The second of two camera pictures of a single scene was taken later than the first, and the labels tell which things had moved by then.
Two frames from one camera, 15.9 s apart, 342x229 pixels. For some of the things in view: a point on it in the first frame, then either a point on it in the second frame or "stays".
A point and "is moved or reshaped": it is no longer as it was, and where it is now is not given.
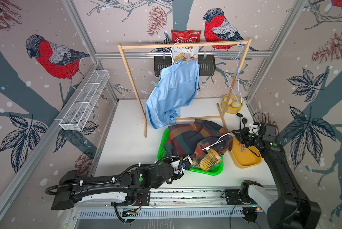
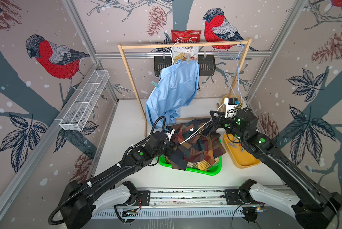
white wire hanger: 231,134 to 182,140
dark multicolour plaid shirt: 187,140 is moved or reshaped
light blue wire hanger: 240,102 stays
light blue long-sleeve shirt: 177,86 stays
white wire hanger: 172,57 stays
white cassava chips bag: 180,53 stays
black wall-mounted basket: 207,66 stays
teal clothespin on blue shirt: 155,84 stays
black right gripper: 241,134 to 218,121
